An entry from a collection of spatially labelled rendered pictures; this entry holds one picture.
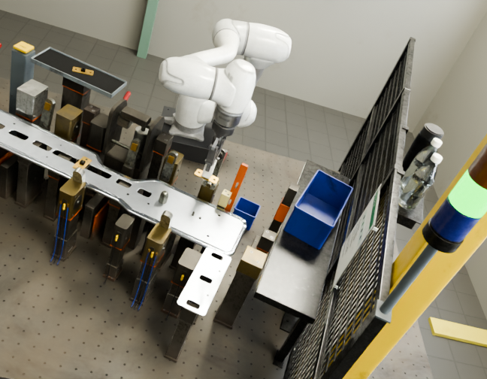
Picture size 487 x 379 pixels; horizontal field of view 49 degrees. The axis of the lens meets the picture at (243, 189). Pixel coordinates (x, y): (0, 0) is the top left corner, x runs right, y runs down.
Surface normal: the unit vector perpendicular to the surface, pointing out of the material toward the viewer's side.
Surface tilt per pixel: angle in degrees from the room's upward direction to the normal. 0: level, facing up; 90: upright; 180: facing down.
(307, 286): 0
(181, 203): 0
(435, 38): 90
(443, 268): 90
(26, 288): 0
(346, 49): 90
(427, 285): 90
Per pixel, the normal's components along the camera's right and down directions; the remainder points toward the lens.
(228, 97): -0.04, 0.65
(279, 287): 0.30, -0.73
